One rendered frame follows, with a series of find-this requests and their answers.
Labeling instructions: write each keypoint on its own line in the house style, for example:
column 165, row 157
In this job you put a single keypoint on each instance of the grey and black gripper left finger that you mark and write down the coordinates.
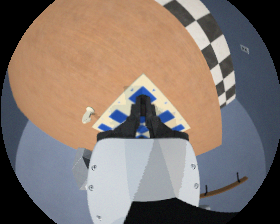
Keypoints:
column 127, row 128

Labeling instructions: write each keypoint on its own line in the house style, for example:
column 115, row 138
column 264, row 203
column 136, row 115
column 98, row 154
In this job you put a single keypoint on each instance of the blue and cream chessboard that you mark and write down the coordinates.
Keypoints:
column 119, row 110

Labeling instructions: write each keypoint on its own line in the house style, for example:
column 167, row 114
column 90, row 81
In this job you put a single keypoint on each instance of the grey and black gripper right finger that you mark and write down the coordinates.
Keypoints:
column 158, row 129

